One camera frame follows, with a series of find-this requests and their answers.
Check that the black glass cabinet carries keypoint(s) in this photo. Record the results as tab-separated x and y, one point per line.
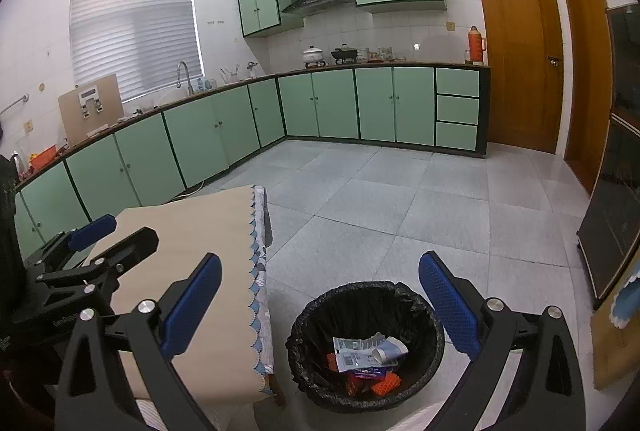
615	211

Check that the steel electric kettle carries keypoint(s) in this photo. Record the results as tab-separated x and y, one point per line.
18	163

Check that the green lower kitchen cabinets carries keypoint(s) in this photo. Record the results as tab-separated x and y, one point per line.
330	101

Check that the orange thermos flask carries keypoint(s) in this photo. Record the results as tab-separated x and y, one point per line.
476	45

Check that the white cooking pot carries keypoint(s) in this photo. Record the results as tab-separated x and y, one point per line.
313	56

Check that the brown cardboard box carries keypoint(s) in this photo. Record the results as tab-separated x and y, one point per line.
90	116

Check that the steel kitchen faucet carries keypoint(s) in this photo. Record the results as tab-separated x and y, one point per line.
189	81

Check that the black wok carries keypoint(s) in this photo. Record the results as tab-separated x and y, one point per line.
344	54

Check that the orange foam fruit net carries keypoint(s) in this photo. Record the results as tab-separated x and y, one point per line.
386	383

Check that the black range hood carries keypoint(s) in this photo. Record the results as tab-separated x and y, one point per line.
320	1

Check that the white window blind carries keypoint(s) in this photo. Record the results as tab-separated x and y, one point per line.
135	36

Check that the table with beige cloth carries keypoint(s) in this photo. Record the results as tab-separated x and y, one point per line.
190	231

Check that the orange plastic basket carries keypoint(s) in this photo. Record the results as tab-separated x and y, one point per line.
44	158

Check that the blue snack packet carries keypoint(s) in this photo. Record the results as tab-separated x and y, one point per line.
367	373

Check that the white blue paper cup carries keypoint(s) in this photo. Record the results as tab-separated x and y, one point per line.
387	351

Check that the grey white plastic mailer bag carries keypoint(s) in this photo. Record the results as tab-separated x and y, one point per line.
345	351

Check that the black trash bin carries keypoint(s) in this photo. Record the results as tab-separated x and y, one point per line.
312	316

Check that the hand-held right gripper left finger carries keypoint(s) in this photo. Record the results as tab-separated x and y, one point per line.
192	306

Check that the white blue patterned tablecloth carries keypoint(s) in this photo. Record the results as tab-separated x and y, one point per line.
259	271

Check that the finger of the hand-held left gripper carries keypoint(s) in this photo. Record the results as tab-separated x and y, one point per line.
95	227
132	246

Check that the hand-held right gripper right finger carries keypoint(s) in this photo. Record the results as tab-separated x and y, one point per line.
447	306

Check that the steel towel rail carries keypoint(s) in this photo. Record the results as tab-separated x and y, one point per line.
15	103

